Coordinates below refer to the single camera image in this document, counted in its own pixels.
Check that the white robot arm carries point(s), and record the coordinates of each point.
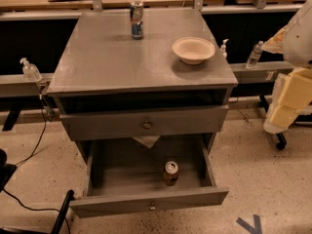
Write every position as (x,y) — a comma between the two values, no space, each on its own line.
(294,40)

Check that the black chair base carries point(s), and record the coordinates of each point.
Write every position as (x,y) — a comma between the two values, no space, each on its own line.
(6,172)

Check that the open grey middle drawer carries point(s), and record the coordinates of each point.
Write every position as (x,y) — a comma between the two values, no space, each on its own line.
(125,177)

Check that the orange soda can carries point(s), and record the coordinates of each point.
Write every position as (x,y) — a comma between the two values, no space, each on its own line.
(170,172)

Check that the grey metal rail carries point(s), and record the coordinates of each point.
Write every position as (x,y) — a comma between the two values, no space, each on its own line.
(12,86)

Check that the left hand sanitizer bottle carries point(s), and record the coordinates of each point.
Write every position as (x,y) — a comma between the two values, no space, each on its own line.
(30,71)

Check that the white paper bowl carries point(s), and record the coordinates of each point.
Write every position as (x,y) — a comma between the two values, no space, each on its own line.
(193,50)

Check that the small white pump bottle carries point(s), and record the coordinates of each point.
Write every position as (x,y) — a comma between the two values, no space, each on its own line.
(223,48)

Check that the clear water bottle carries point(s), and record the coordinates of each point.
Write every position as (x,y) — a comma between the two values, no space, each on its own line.
(254,55)

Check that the blue silver can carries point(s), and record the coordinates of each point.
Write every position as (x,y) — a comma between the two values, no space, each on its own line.
(136,16)

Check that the white paper under drawer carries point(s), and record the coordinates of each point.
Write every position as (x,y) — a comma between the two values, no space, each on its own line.
(147,141)

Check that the black rolling stand leg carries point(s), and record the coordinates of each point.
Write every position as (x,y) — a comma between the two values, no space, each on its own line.
(278,130)

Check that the grey top drawer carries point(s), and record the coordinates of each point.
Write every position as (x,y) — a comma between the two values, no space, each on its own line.
(144,123)

